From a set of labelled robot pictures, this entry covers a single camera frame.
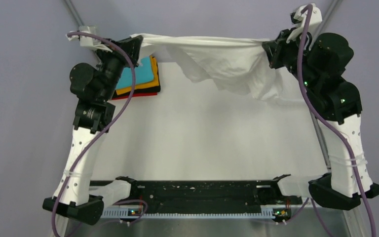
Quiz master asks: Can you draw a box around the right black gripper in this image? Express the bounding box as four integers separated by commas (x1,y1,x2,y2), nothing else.
263,26,320,91

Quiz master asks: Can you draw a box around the white t shirt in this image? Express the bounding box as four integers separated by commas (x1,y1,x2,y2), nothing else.
129,33,308,105

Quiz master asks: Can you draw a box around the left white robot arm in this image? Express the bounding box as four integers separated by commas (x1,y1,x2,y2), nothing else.
42,32,143,225

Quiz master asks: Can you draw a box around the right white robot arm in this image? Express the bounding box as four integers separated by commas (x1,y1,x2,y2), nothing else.
300,33,379,210

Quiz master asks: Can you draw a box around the folded cyan t shirt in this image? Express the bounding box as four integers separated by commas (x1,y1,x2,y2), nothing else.
116,55,154,90

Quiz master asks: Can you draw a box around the folded black t shirt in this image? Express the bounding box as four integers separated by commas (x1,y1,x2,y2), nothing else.
113,56,161,96

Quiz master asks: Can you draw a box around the folded red t shirt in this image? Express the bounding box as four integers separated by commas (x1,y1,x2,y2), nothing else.
112,92,158,100

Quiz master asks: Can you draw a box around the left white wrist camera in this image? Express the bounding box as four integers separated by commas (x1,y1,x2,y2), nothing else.
66,26,113,52

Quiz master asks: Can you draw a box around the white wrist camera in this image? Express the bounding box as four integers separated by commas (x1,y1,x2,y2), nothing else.
66,26,113,52
286,3,322,43

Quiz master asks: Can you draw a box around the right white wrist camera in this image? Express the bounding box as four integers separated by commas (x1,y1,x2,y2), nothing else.
286,3,322,43

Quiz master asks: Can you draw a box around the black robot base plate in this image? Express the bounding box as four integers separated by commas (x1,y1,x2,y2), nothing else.
91,180,311,215

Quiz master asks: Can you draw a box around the white slotted cable duct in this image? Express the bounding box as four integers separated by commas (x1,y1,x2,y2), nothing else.
101,205,295,221

